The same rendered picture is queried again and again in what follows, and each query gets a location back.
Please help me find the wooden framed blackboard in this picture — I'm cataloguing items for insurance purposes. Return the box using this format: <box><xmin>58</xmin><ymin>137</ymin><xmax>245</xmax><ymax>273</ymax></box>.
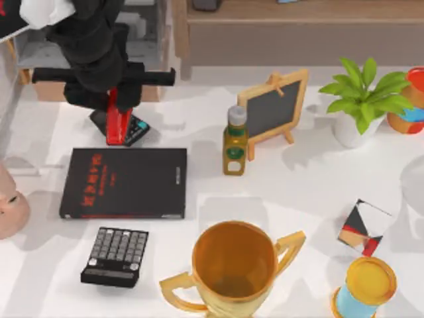
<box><xmin>236</xmin><ymin>68</ymin><xmax>309</xmax><ymax>162</ymax></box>

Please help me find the wooden cupboard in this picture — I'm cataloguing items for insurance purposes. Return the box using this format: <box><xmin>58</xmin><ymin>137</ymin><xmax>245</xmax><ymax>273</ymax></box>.
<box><xmin>171</xmin><ymin>0</ymin><xmax>424</xmax><ymax>81</ymax></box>

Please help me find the dark thing on cupboard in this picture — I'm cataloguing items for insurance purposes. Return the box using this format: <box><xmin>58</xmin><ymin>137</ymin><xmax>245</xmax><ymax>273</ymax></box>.
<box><xmin>191</xmin><ymin>0</ymin><xmax>223</xmax><ymax>11</ymax></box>

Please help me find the multicoloured cube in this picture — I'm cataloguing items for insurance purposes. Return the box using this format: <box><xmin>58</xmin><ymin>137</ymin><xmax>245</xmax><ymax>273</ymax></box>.
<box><xmin>337</xmin><ymin>198</ymin><xmax>393</xmax><ymax>258</ymax></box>

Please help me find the gold trophy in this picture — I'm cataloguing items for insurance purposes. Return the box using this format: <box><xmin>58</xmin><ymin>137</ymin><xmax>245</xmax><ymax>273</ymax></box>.
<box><xmin>159</xmin><ymin>221</ymin><xmax>307</xmax><ymax>318</ymax></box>

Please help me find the red stapler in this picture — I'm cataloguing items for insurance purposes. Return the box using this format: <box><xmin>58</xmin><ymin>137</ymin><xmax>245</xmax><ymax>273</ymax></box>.
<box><xmin>105</xmin><ymin>87</ymin><xmax>134</xmax><ymax>147</ymax></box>

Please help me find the black book with red print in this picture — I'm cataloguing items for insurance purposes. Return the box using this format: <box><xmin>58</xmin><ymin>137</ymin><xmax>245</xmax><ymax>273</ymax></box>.
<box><xmin>59</xmin><ymin>147</ymin><xmax>188</xmax><ymax>220</ymax></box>

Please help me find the yellow-green bottle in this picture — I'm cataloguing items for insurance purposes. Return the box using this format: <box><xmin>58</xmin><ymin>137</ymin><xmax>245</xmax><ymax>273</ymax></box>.
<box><xmin>222</xmin><ymin>105</ymin><xmax>250</xmax><ymax>177</ymax></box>

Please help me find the black calculator with teal key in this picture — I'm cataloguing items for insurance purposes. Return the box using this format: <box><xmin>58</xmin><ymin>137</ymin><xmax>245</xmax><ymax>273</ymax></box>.
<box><xmin>89</xmin><ymin>110</ymin><xmax>151</xmax><ymax>148</ymax></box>

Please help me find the black calculator with grey keys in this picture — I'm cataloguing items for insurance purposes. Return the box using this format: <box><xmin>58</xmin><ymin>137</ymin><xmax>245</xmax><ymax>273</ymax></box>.
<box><xmin>80</xmin><ymin>226</ymin><xmax>150</xmax><ymax>289</ymax></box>

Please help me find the drawer with grey inside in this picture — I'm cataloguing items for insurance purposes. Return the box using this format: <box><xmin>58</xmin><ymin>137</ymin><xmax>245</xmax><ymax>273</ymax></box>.
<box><xmin>12</xmin><ymin>0</ymin><xmax>177</xmax><ymax>102</ymax></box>

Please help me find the pink rounded toy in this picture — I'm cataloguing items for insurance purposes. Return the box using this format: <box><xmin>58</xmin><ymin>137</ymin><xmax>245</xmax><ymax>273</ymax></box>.
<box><xmin>0</xmin><ymin>161</ymin><xmax>31</xmax><ymax>240</ymax></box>

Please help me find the green plant in white pot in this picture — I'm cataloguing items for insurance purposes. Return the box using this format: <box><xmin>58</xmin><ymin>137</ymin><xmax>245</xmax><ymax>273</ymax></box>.
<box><xmin>318</xmin><ymin>57</ymin><xmax>415</xmax><ymax>149</ymax></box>

